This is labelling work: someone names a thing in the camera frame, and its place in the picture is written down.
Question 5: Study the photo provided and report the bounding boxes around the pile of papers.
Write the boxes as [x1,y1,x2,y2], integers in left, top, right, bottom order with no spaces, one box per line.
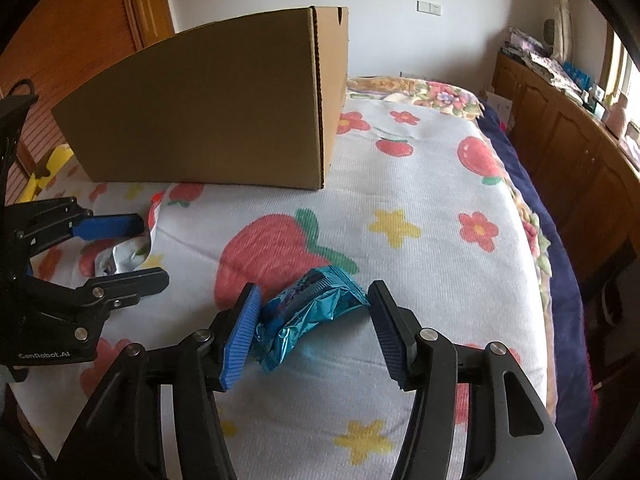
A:
[500,27,566,86]

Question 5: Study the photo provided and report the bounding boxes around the large white red-label packet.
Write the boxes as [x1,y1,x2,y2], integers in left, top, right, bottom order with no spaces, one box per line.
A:
[97,192,166,278]

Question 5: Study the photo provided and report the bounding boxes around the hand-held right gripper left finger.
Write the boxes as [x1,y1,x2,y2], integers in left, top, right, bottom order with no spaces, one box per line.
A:
[55,282,263,480]

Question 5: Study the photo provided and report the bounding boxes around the brown cardboard box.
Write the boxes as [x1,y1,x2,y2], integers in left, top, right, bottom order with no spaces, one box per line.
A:
[51,6,349,192]

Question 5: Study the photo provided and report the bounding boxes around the floral quilt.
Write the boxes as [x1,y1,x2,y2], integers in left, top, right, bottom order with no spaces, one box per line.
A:
[345,76,561,411]

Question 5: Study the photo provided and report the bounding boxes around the white paper bag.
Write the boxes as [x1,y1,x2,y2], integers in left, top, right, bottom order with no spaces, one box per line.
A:
[482,89,514,129]

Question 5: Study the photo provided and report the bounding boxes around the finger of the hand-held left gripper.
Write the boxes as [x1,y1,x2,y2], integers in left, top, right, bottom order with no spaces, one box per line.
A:
[31,267,170,344]
[5,197,147,257]

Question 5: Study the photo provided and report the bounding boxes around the window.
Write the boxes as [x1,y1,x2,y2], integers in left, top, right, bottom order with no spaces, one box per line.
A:
[605,25,640,111]

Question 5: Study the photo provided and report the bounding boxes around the pink bottle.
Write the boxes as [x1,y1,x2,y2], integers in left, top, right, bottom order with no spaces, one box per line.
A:
[605,92,632,136]

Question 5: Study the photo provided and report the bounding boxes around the teal boxes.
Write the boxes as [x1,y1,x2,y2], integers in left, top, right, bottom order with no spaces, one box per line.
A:
[562,60,592,89]

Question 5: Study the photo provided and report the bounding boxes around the wooden cabinet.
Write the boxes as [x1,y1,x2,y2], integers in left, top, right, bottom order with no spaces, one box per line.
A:
[492,52,640,281]

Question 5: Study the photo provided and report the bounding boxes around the strawberry printed blanket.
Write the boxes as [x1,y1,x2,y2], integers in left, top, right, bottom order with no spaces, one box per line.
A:
[10,77,556,480]

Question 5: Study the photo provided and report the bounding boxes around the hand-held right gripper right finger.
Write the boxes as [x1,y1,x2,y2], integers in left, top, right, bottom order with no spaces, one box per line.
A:
[367,280,576,480]

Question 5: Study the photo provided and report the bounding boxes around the yellow plush toy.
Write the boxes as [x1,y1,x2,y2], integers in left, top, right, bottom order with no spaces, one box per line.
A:
[22,144,76,201]

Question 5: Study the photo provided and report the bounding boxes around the teal foil snack packet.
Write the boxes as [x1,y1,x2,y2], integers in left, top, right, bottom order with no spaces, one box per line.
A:
[252,266,371,373]

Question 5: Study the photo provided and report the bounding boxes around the navy blanket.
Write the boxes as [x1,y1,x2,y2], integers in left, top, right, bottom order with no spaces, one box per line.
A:
[480,97,601,441]

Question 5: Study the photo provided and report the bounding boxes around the wooden wardrobe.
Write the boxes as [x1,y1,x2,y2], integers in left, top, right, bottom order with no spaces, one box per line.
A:
[0,0,176,176]

